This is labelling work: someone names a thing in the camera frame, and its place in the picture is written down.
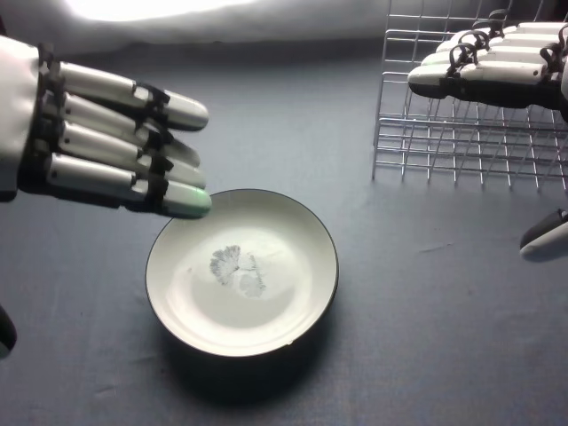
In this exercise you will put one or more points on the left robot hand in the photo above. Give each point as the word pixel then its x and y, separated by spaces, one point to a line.
pixel 89 173

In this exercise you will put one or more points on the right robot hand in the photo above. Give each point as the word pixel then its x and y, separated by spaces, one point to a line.
pixel 488 71

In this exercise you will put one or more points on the grey table cloth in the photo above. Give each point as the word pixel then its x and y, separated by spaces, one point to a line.
pixel 284 146

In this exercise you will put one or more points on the white backdrop sheet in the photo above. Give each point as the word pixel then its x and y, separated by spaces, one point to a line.
pixel 222 18

